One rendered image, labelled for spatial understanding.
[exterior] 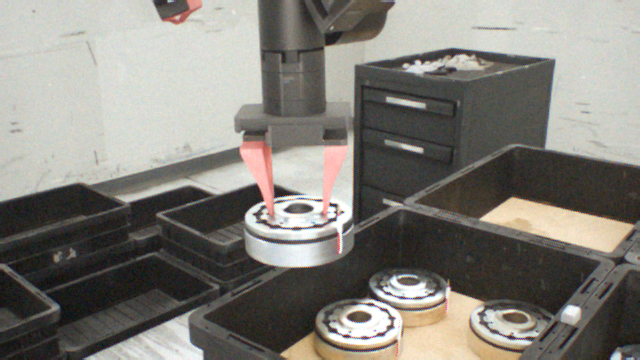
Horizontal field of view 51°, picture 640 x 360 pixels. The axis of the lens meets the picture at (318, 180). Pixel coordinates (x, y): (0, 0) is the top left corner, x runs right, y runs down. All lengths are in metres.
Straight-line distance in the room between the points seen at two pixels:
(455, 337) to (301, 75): 0.40
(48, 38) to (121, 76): 0.43
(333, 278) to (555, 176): 0.56
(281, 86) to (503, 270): 0.44
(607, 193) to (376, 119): 1.23
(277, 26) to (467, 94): 1.56
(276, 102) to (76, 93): 3.05
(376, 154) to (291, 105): 1.79
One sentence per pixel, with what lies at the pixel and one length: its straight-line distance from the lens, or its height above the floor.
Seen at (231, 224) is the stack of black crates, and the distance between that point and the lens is 2.02.
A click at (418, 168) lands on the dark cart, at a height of 0.58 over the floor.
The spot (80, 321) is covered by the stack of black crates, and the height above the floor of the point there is 0.38.
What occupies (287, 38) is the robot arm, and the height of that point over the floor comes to 1.20.
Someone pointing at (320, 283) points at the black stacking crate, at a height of 0.89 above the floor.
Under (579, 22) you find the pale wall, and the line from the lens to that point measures 4.13.
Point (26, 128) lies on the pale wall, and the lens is 3.52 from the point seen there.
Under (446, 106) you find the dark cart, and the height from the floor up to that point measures 0.81.
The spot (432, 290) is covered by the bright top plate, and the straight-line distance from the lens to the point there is 0.86.
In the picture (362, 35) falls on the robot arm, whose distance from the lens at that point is 0.63.
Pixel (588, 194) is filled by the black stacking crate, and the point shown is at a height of 0.87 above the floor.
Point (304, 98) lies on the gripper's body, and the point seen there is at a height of 1.15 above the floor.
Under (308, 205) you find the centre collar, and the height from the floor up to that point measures 1.04.
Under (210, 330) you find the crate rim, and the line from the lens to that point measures 0.65.
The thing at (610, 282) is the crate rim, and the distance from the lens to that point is 0.79.
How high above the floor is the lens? 1.27
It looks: 19 degrees down
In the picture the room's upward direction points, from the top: straight up
